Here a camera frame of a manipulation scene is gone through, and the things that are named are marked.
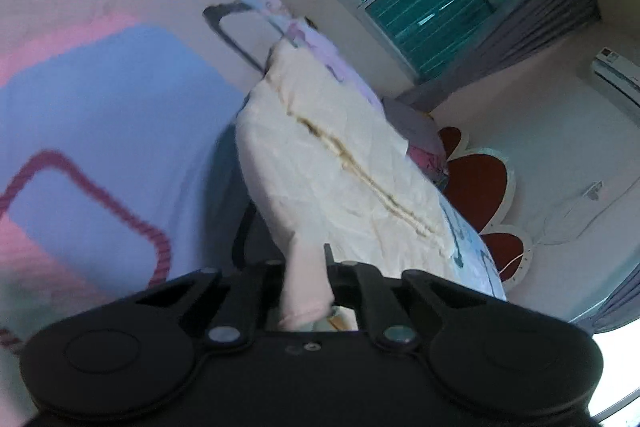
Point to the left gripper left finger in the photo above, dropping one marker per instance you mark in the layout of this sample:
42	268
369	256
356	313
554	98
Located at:
246	307

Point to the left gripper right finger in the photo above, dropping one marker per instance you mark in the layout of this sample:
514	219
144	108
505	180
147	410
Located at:
383	324

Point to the cream puffer jacket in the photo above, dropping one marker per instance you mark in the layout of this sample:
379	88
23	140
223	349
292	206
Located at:
331	176

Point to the stack of folded clothes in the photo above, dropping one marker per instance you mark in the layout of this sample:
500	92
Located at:
425	147

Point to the red white headboard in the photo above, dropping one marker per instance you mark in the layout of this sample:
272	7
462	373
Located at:
481	187

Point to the pink blanket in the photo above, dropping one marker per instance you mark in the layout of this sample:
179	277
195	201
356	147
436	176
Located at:
303	33

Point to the patterned bed sheet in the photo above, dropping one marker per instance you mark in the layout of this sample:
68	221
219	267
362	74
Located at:
125	216

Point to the white air conditioner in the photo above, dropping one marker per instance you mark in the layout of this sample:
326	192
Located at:
622	78

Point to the right grey curtain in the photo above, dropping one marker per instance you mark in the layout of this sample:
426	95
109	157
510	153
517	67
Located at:
518	30

